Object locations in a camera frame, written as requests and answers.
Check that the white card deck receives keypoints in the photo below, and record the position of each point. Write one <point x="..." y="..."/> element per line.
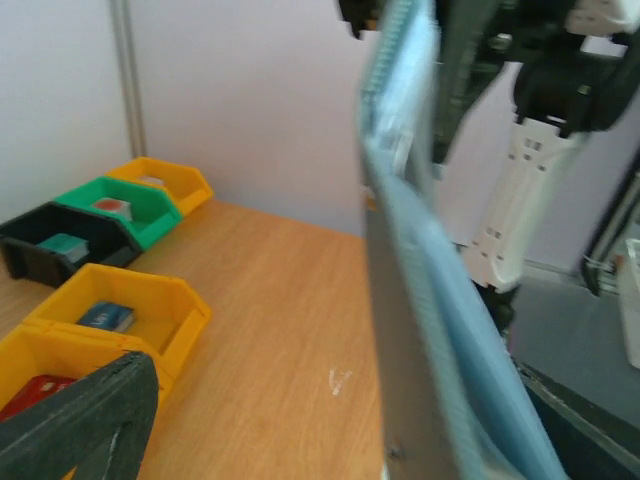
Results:
<point x="151" y="180"/>

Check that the red VIP card stack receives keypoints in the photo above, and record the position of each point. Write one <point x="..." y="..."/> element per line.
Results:
<point x="35" y="390"/>

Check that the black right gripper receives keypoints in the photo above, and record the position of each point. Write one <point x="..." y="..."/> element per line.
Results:
<point x="432" y="62"/>

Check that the middle yellow bin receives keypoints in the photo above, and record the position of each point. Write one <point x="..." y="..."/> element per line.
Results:
<point x="27" y="352"/>

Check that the blue VIP card stack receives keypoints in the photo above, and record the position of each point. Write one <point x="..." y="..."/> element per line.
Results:
<point x="108" y="316"/>

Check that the teal card deck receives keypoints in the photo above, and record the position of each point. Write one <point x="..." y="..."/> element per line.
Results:
<point x="73" y="248"/>

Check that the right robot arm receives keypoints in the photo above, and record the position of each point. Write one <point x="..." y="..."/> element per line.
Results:
<point x="578" y="72"/>

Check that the right corner aluminium post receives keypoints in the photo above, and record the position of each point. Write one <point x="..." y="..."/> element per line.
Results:
<point x="125" y="52"/>

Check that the far yellow storage bin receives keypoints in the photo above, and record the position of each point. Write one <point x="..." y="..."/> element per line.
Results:
<point x="185" y="185"/>

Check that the red spot card deck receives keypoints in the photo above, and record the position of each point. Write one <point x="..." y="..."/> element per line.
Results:
<point x="114" y="206"/>

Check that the right yellow bin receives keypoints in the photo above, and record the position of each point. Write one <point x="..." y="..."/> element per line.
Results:
<point x="164" y="315"/>

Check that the green storage bin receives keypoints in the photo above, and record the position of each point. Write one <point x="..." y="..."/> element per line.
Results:
<point x="147" y="213"/>

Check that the black storage bin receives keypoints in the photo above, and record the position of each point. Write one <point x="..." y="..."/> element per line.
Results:
<point x="109" y="243"/>

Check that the teal leather card holder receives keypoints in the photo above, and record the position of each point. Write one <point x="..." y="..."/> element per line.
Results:
<point x="453" y="403"/>

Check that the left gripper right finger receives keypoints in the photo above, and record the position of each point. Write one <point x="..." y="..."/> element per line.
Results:
<point x="590" y="442"/>

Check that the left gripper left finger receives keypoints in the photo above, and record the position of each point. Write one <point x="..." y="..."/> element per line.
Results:
<point x="96" y="428"/>

